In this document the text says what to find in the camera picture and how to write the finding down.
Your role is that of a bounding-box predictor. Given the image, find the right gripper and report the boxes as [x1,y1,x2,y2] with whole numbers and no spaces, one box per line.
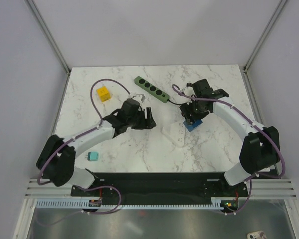
[179,97,210,126]

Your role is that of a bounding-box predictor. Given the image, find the white cable duct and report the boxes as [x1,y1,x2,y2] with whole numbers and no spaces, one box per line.
[36,196,250,210]

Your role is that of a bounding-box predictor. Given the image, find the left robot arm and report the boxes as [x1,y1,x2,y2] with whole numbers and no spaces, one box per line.
[36,98,156,196]

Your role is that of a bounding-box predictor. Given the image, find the white triangular power strip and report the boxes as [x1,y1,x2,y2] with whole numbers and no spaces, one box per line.
[161,121,186,148]

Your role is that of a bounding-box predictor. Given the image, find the yellow cube socket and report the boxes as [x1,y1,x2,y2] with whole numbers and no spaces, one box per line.
[96,86,111,102]

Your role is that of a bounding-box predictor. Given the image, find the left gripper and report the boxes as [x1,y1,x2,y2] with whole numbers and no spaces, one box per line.
[127,107,156,130]

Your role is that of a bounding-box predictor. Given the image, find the aluminium frame rail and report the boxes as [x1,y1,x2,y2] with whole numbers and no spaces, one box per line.
[24,178,74,199]

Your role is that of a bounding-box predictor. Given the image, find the green power strip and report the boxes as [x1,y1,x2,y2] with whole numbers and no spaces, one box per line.
[134,76,170,103]

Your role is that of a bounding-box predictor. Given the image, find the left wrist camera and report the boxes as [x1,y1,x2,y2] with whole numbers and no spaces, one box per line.
[132,94,145,104]

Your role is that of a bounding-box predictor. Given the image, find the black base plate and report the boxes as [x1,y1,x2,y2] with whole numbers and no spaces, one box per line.
[71,172,248,203]

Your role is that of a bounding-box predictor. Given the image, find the teal plug adapter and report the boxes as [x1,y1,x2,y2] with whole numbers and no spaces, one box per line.
[86,151,99,162]

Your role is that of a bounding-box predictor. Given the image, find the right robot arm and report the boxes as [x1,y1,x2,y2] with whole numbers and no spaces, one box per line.
[173,79,282,196]

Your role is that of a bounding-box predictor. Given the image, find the blue cube socket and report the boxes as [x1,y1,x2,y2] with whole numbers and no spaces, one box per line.
[183,120,203,132]

